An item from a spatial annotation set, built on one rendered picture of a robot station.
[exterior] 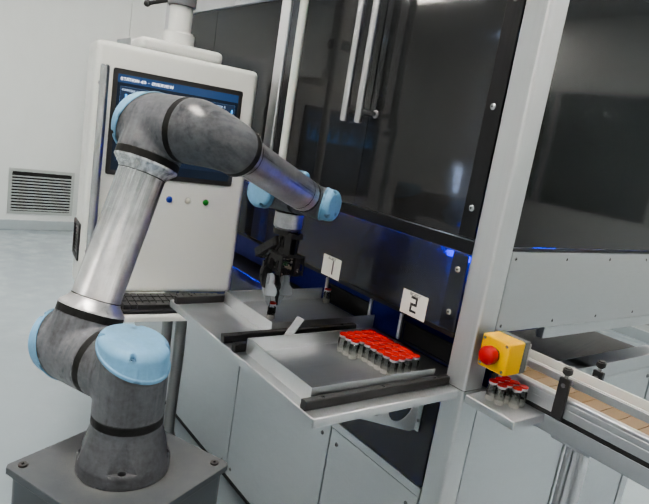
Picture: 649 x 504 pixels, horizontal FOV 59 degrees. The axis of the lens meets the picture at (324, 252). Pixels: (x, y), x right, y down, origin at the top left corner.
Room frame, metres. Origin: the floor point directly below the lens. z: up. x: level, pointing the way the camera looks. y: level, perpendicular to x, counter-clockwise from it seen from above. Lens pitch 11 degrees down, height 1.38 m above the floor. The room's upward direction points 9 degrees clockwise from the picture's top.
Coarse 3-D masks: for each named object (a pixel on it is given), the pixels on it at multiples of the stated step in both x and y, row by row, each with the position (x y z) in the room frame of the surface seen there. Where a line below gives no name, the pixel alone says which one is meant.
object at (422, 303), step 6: (408, 294) 1.38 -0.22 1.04; (414, 294) 1.36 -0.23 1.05; (402, 300) 1.39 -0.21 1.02; (408, 300) 1.38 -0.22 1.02; (414, 300) 1.36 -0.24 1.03; (420, 300) 1.35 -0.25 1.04; (426, 300) 1.33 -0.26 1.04; (402, 306) 1.39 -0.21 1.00; (408, 306) 1.37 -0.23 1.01; (420, 306) 1.34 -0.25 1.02; (426, 306) 1.33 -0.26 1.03; (408, 312) 1.37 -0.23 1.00; (420, 312) 1.34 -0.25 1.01; (420, 318) 1.34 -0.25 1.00
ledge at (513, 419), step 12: (468, 396) 1.20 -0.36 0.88; (480, 396) 1.21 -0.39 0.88; (480, 408) 1.17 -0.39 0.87; (492, 408) 1.15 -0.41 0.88; (504, 408) 1.16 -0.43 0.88; (528, 408) 1.18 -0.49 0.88; (504, 420) 1.12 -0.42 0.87; (516, 420) 1.11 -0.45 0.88; (528, 420) 1.13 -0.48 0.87; (540, 420) 1.16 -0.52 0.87
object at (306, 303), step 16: (304, 288) 1.74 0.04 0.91; (320, 288) 1.77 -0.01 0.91; (240, 304) 1.50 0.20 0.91; (256, 304) 1.60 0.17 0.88; (288, 304) 1.65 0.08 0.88; (304, 304) 1.68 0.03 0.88; (320, 304) 1.71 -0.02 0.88; (256, 320) 1.43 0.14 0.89; (272, 320) 1.48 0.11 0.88; (288, 320) 1.51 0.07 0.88; (320, 320) 1.46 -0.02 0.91; (336, 320) 1.49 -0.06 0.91; (352, 320) 1.53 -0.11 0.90; (368, 320) 1.56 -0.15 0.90
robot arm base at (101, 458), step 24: (96, 432) 0.83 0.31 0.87; (120, 432) 0.83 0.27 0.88; (144, 432) 0.84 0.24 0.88; (96, 456) 0.82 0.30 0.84; (120, 456) 0.83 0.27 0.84; (144, 456) 0.84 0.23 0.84; (168, 456) 0.89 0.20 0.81; (96, 480) 0.81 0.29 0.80; (120, 480) 0.81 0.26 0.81; (144, 480) 0.83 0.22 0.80
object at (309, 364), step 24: (288, 336) 1.30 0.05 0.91; (312, 336) 1.34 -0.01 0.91; (336, 336) 1.39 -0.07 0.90; (264, 360) 1.17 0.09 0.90; (288, 360) 1.23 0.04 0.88; (312, 360) 1.25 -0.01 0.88; (336, 360) 1.27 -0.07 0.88; (360, 360) 1.30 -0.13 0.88; (288, 384) 1.09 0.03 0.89; (312, 384) 1.12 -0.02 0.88; (336, 384) 1.07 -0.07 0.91; (360, 384) 1.10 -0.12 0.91
